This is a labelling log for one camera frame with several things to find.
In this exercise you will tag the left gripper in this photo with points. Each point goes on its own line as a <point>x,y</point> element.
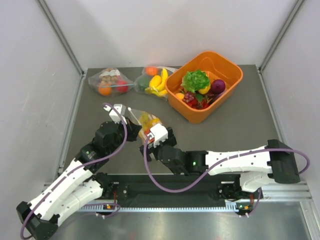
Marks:
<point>133,130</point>

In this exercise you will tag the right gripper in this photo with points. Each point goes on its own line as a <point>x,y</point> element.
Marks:
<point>171,140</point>

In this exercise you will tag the polka dot zip bag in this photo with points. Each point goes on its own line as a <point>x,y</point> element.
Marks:
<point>134,116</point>

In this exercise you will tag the fake yellow banana bunch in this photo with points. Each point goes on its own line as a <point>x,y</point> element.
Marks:
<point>148,120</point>

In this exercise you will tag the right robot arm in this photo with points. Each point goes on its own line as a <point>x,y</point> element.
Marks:
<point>271,163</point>

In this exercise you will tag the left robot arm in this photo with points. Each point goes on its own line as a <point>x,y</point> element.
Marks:
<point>79,184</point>

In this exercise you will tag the fake red apple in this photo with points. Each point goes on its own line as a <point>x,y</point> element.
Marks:
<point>122,86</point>

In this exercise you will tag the fake orange fruit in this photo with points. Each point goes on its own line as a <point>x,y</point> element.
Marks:
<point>105,89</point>

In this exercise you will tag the clear bag with bananas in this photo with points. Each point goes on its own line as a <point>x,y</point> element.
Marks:
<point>152,81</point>

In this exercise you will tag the clear bag with nuts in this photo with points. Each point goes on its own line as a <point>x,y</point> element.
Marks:
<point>109,76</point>

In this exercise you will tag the fake green lettuce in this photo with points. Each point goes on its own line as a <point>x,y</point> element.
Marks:
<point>195,80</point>

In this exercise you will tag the fake yellow lemon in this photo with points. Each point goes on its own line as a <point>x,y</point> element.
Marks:
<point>204,91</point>

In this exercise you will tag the fake purple onion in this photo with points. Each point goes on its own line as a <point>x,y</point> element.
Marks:
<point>218,86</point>

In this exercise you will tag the orange plastic bin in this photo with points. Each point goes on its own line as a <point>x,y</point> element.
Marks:
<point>216,66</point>

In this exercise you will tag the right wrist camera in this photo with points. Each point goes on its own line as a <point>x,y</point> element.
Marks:
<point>157,134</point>

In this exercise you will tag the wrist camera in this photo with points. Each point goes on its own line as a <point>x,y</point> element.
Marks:
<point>116,112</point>
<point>157,134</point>

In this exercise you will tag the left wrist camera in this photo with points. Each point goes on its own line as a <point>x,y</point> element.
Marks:
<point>116,112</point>

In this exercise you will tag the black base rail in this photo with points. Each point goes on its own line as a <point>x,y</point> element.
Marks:
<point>172,191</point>

